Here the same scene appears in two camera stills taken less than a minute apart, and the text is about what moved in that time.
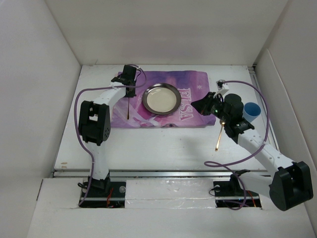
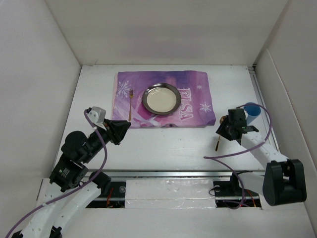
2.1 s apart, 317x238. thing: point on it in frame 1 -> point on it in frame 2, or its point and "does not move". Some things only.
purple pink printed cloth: [131, 112] does not move
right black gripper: [202, 105] -> [221, 129]
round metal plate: [161, 98] does not move
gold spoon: [222, 123] does not move
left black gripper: [132, 94] -> [116, 129]
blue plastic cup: [251, 111] does not move
